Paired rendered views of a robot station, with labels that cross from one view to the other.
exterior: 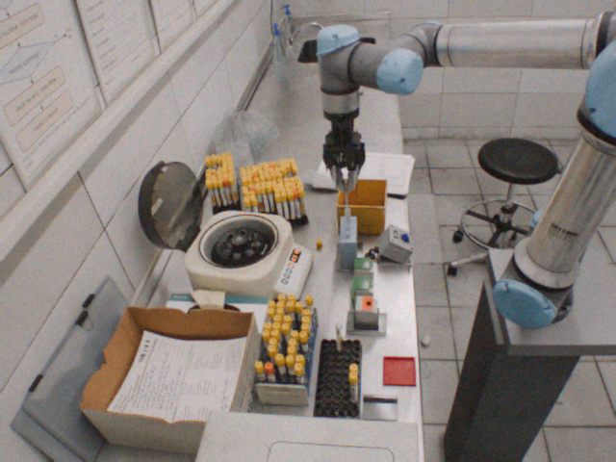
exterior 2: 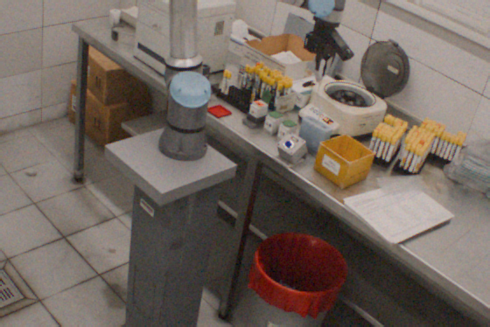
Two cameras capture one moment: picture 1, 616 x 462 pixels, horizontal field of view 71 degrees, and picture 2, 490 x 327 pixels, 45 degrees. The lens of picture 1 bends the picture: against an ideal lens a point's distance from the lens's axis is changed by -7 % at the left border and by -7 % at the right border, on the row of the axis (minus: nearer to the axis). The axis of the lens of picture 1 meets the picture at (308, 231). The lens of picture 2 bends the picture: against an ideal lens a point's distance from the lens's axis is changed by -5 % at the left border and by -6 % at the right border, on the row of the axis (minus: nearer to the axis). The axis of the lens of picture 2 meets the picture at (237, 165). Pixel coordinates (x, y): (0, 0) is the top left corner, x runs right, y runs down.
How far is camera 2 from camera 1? 242 cm
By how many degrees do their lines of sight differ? 89
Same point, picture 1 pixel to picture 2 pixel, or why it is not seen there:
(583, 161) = not seen: outside the picture
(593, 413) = not seen: outside the picture
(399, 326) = (240, 127)
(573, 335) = (149, 136)
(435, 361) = not seen: outside the picture
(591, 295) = (150, 159)
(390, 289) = (267, 141)
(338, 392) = (232, 93)
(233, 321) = (293, 70)
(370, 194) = (354, 172)
